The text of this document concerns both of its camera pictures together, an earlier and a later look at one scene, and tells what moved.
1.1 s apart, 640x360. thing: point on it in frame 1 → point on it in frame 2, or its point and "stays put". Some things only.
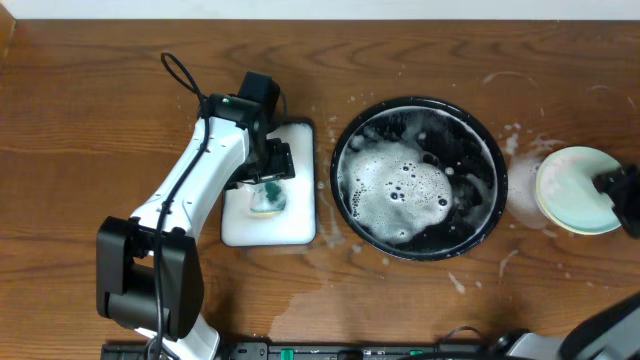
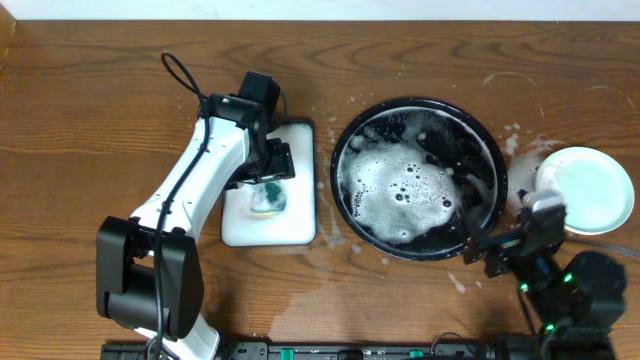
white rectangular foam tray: [295, 225] stays put
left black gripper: [275, 163] stays put
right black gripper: [626, 187] → [509, 246]
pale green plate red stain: [567, 195] stays put
